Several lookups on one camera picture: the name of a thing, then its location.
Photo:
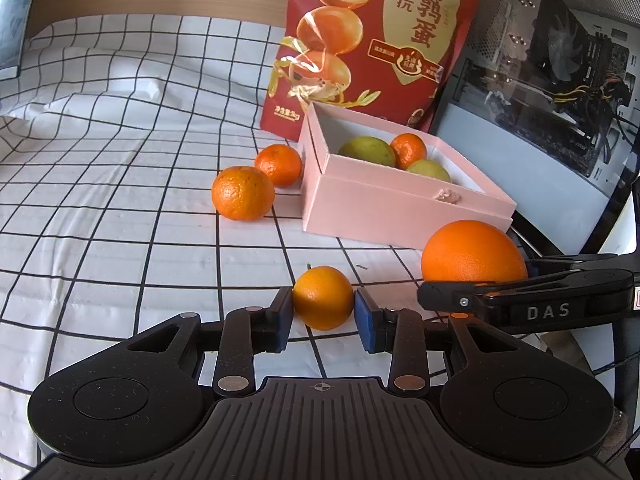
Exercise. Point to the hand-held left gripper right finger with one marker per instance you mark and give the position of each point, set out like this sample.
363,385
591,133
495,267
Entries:
364,322

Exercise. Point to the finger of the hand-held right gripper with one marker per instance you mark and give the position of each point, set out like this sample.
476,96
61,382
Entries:
575,262
450,297

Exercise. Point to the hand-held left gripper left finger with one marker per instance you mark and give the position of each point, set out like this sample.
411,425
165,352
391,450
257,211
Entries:
284,320

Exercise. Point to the small mandarin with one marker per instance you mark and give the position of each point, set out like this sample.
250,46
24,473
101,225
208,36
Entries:
322,297
279,164
243,192
409,147

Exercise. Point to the large orange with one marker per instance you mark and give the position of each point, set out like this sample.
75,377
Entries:
472,252

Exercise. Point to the pink gift box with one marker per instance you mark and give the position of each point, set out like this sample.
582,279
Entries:
375,210

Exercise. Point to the large green pear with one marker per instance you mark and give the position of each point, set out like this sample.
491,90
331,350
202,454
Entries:
430,170

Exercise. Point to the glass panel computer case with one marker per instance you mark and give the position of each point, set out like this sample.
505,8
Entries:
525,160

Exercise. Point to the white black checked cloth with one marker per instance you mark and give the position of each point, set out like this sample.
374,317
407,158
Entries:
125,210

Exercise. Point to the red snack bag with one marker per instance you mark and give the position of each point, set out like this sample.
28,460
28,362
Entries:
350,60

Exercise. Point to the computer monitor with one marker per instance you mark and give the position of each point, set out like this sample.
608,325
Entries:
12,20

